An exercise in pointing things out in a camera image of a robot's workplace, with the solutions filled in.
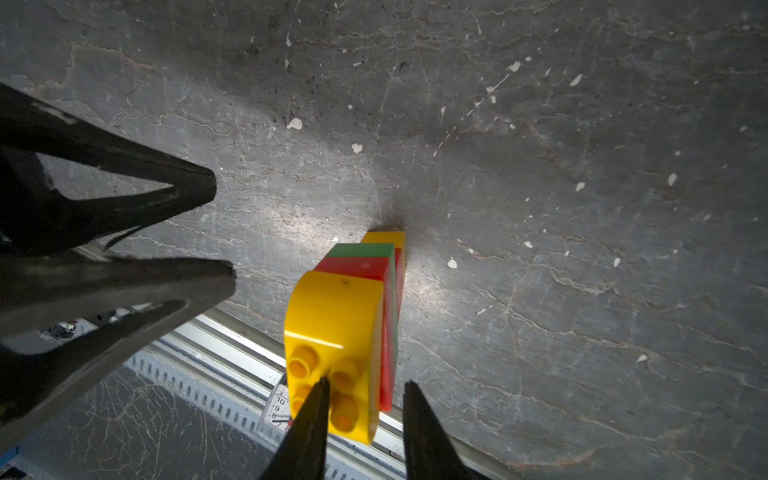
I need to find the red small lego brick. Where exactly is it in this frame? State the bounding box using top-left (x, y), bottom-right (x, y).
top-left (395, 247), bottom-right (405, 312)

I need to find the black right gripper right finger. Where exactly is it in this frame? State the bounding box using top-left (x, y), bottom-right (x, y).
top-left (403, 381), bottom-right (473, 480)

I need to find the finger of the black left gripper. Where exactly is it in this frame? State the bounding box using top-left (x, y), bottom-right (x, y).
top-left (1, 85), bottom-right (217, 255)
top-left (1, 257), bottom-right (236, 447)

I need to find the green lego brick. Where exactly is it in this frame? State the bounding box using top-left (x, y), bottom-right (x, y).
top-left (315, 243), bottom-right (399, 318)

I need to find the red long lego brick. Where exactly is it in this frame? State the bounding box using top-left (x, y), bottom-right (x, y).
top-left (299, 265), bottom-right (398, 412)

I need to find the small white clock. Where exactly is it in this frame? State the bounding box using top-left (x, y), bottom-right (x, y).
top-left (262, 374), bottom-right (292, 438)

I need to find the yellow long lego brick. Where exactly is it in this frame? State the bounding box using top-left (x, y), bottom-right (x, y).
top-left (284, 271), bottom-right (385, 445)

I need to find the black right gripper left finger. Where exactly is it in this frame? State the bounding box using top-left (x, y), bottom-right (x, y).
top-left (260, 377), bottom-right (330, 480)

